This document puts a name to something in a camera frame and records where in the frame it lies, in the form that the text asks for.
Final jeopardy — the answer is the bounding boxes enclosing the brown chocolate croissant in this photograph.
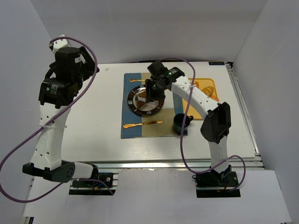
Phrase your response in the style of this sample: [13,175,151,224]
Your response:
[135,91,150,111]

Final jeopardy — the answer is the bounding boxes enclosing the silver metal tongs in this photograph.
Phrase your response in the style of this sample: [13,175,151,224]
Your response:
[134,95,154,107]

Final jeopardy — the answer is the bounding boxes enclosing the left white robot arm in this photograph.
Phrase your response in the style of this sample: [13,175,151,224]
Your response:
[22,47,99,183]

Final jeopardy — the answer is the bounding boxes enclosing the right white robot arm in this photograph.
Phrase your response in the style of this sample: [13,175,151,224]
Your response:
[145,60,231,185]

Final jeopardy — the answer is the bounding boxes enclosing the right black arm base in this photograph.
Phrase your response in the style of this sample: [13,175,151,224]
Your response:
[192,172,241,198]

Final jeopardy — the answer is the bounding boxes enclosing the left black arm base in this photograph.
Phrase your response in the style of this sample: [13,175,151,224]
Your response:
[69,173,118,196]

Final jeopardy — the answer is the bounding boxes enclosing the golden striped bread roll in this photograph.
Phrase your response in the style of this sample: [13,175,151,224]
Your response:
[202,86,214,97]

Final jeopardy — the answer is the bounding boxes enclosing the striped rim ceramic plate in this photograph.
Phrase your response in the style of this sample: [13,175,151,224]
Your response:
[127,85,164,117]

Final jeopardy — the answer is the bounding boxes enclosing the gold fork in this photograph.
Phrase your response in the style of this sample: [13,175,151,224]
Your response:
[129,78,146,82]

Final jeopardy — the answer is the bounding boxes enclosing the dark green mug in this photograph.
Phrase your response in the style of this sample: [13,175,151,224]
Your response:
[172,113,194,135]

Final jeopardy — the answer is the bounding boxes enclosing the yellow plastic tray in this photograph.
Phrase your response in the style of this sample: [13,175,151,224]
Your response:
[182,77,219,121]

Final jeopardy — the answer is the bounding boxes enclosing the blue and tan placemat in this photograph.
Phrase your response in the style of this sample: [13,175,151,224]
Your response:
[121,73,184,139]

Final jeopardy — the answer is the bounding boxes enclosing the gold knife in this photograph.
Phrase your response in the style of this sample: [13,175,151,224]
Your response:
[122,120,163,129]

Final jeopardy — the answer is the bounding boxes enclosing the right blue corner label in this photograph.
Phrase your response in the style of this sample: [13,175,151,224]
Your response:
[208,61,225,66]

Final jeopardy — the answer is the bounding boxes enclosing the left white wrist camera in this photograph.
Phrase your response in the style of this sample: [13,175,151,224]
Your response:
[48,39,71,54]

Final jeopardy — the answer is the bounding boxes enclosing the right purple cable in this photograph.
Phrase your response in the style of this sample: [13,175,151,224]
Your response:
[160,57,246,192]

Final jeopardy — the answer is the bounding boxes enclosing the purple cable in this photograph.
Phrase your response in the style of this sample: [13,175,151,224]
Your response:
[160,57,246,192]
[0,37,115,203]

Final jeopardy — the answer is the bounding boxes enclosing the aluminium table frame rail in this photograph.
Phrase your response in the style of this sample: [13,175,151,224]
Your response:
[96,157,265,170]

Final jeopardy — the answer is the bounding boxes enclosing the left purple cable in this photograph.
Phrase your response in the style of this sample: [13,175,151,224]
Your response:
[0,37,115,203]

